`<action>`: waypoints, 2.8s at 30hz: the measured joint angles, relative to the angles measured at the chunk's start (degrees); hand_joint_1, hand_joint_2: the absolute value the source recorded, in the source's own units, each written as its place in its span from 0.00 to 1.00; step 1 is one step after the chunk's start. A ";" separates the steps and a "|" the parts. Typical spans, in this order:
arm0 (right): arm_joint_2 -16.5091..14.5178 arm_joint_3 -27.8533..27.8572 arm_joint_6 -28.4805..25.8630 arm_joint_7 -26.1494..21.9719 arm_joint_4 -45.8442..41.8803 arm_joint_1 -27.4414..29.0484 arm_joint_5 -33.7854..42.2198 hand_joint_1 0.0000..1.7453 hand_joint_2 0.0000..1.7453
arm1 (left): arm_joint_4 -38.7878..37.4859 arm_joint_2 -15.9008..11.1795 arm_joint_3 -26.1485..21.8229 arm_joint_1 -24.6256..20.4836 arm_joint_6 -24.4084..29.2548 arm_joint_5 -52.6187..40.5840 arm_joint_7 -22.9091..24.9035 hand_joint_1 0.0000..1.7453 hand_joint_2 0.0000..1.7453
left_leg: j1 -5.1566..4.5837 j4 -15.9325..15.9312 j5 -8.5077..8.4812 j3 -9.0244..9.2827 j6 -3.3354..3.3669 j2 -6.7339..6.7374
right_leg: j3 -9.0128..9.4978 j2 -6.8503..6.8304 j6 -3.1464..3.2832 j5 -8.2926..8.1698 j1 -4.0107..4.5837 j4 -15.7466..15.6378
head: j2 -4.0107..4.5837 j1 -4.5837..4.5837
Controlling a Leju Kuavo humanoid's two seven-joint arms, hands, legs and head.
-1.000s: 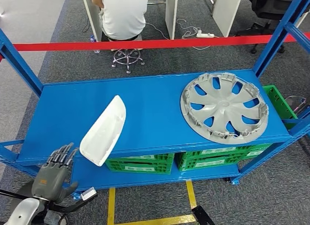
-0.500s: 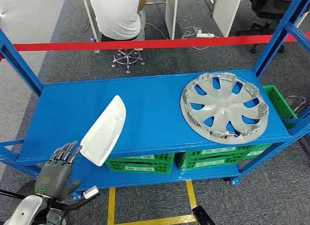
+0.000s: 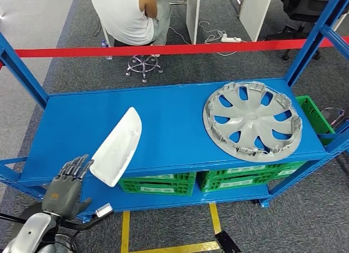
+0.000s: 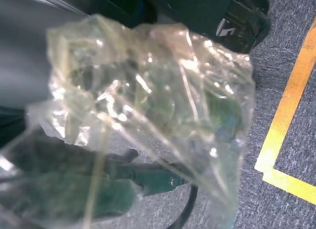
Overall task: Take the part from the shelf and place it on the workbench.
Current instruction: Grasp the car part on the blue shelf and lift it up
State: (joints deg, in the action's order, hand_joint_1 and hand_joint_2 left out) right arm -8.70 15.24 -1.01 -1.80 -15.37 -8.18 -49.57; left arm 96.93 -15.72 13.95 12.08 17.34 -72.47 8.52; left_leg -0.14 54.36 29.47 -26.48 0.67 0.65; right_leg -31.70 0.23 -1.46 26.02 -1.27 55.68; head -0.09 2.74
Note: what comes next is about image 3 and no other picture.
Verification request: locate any chrome base stool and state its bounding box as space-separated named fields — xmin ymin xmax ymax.
xmin=114 ymin=40 xmax=163 ymax=83

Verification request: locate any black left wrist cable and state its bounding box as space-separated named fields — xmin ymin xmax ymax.
xmin=54 ymin=206 xmax=110 ymax=253

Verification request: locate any grey wheel hubcap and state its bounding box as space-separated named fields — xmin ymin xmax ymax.
xmin=202 ymin=81 xmax=304 ymax=163

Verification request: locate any white power strip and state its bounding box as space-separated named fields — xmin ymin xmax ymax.
xmin=221 ymin=34 xmax=242 ymax=43

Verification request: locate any red barrier belt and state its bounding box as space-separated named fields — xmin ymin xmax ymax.
xmin=0 ymin=36 xmax=349 ymax=70

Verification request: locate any seated person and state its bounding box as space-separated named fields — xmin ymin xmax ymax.
xmin=88 ymin=0 xmax=172 ymax=47

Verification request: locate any blue metal shelf rack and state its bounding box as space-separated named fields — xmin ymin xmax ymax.
xmin=0 ymin=0 xmax=349 ymax=223

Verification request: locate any white power cord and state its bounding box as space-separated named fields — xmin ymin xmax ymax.
xmin=199 ymin=20 xmax=247 ymax=58

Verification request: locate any clear water bottle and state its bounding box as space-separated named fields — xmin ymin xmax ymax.
xmin=101 ymin=39 xmax=113 ymax=61

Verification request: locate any white car mirror cover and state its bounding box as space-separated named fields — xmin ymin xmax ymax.
xmin=89 ymin=106 xmax=143 ymax=188

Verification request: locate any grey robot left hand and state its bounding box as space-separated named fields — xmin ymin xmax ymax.
xmin=41 ymin=154 xmax=94 ymax=221

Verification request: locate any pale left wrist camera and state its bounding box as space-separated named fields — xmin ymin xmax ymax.
xmin=95 ymin=203 xmax=113 ymax=219

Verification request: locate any black office chair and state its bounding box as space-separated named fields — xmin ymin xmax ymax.
xmin=265 ymin=0 xmax=336 ymax=61

